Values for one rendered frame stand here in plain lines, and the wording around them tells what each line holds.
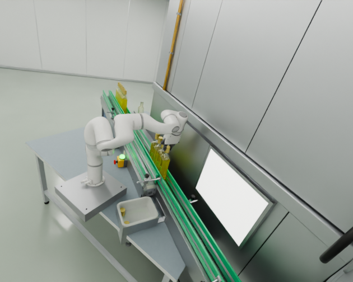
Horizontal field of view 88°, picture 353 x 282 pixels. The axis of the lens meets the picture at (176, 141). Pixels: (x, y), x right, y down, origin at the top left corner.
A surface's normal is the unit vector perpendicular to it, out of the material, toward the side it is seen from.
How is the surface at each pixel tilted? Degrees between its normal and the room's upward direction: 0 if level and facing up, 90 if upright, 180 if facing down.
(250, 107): 90
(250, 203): 90
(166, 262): 0
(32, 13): 90
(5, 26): 90
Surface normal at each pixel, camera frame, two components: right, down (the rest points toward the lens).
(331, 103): -0.86, 0.06
